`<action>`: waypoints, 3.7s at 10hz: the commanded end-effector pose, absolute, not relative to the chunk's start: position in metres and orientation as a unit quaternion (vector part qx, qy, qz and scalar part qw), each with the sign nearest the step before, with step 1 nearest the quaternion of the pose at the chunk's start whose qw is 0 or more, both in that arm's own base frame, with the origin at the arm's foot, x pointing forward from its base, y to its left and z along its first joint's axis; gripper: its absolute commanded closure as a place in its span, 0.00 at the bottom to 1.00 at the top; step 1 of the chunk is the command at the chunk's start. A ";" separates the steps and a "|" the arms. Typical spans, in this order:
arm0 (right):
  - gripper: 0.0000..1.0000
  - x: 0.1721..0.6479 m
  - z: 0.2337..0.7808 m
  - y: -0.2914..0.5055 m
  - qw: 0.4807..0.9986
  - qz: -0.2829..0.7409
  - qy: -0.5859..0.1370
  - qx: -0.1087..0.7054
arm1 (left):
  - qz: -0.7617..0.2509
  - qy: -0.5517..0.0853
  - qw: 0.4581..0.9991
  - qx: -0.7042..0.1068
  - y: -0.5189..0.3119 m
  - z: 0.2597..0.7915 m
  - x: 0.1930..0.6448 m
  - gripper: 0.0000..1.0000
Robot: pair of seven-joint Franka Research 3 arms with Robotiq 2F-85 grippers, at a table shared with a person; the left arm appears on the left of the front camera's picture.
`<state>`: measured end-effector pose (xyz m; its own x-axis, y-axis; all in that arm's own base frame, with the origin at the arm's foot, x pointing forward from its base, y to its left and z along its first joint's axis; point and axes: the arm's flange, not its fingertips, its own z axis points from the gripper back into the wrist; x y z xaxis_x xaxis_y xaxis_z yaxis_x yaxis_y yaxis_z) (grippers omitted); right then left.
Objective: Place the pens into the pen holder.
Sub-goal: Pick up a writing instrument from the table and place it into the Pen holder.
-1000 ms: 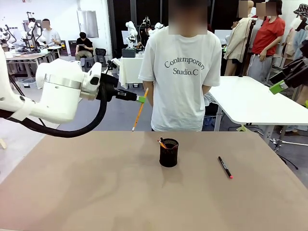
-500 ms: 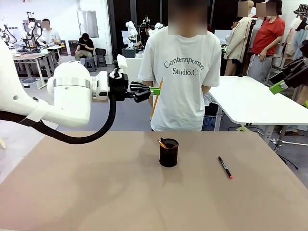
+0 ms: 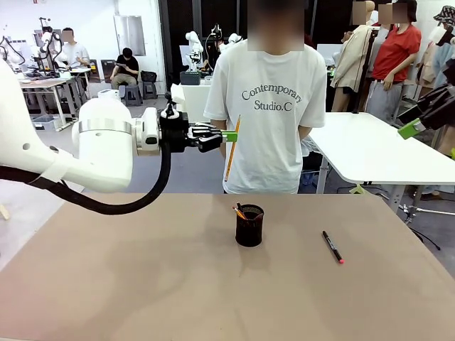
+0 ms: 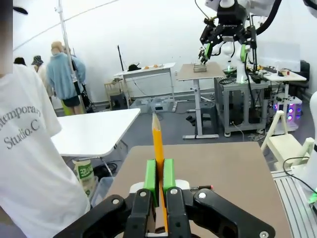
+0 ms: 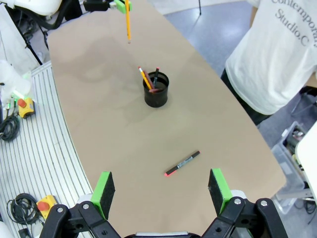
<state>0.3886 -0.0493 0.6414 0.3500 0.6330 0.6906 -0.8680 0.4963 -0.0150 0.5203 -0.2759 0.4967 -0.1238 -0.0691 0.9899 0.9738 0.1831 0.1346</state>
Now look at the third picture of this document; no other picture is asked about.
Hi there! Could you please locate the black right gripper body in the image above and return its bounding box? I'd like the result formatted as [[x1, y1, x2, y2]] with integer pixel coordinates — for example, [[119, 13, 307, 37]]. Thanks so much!
[[421, 83, 455, 131]]

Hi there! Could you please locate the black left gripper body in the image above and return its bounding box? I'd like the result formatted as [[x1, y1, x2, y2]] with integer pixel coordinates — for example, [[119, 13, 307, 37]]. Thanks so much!
[[159, 110, 195, 153]]

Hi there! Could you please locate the yellow pencil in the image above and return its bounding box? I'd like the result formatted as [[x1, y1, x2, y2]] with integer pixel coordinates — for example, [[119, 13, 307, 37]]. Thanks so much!
[[223, 114, 242, 183]]

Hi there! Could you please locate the black marker with red cap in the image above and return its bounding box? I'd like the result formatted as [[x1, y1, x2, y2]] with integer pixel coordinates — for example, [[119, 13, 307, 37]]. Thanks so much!
[[321, 230, 346, 265]]

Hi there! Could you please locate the black mesh pen holder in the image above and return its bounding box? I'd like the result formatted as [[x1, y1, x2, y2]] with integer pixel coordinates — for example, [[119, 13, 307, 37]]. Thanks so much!
[[235, 204, 264, 247]]

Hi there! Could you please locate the white cloth covered table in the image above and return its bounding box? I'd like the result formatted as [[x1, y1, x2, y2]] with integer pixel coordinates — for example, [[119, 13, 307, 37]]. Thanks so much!
[[171, 83, 216, 114]]

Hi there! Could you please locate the mannequin with patterned hat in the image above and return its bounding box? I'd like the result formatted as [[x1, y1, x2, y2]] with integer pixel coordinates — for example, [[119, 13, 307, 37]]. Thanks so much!
[[415, 5, 455, 156]]

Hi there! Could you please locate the person in white T-shirt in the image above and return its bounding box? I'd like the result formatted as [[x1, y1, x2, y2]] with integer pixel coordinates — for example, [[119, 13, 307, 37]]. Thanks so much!
[[203, 0, 326, 195]]

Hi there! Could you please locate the black plastic stool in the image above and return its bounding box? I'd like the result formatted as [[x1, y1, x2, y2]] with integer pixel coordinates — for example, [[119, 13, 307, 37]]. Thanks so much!
[[142, 80, 159, 100], [124, 85, 144, 107]]

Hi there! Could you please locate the black storage crate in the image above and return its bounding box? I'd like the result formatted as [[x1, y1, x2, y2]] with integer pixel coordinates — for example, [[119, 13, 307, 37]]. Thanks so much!
[[179, 70, 201, 86]]

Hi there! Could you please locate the mannequin in beige jacket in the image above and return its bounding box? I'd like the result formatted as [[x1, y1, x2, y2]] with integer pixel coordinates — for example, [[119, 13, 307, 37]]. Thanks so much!
[[329, 0, 378, 113]]

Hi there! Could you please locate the seated person in black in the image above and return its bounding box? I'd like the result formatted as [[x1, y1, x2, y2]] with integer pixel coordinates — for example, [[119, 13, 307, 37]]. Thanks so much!
[[109, 47, 141, 90]]

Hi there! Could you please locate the metal light stand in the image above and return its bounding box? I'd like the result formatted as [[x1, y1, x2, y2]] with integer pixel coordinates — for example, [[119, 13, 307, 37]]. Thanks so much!
[[400, 194, 455, 251]]

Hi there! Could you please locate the white plastic bag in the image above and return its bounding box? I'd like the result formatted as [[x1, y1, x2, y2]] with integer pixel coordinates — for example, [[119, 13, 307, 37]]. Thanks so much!
[[301, 136, 323, 157]]

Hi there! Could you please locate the white partition board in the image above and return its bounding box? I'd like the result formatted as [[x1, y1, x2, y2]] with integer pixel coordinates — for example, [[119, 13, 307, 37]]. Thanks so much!
[[316, 43, 344, 67]]

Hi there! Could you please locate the seated person in white shirt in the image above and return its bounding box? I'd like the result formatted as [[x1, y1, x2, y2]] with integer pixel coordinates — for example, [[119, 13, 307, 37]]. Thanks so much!
[[56, 27, 92, 69]]

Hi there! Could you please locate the clear plastic storage bin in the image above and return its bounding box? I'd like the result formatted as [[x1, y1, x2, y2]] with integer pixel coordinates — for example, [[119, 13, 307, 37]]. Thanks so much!
[[31, 114, 61, 131]]

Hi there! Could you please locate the white desk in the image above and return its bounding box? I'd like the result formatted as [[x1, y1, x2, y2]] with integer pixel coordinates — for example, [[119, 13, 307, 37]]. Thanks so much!
[[19, 67, 94, 129]]

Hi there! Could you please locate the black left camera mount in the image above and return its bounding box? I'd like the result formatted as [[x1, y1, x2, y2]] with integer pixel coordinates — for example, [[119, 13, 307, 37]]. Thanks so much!
[[161, 92, 178, 119]]

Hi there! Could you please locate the grey wall panel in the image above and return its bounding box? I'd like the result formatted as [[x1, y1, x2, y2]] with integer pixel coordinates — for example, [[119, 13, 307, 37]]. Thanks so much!
[[113, 15, 146, 57]]

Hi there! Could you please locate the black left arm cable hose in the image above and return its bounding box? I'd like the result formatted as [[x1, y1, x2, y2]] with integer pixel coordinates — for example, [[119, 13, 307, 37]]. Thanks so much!
[[0, 144, 172, 216]]

